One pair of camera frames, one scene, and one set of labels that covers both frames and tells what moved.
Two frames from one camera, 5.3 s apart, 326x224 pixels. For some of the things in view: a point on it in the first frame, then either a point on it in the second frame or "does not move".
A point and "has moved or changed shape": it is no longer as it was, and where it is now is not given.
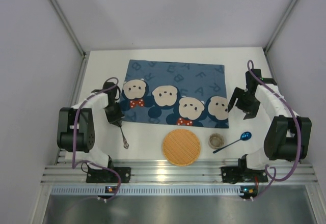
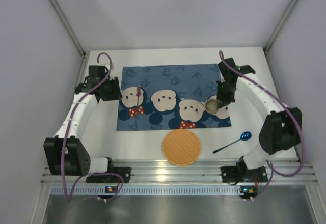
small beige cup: [216, 141] → [211, 104]
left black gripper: [115, 117] → [85, 86]
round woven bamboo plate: [181, 147] does not move
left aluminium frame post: [56, 4] does not move
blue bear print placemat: [179, 93] has moved or changed shape
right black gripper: [244, 104] → [224, 100]
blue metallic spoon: [245, 136] does not move
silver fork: [126, 144] → [138, 93]
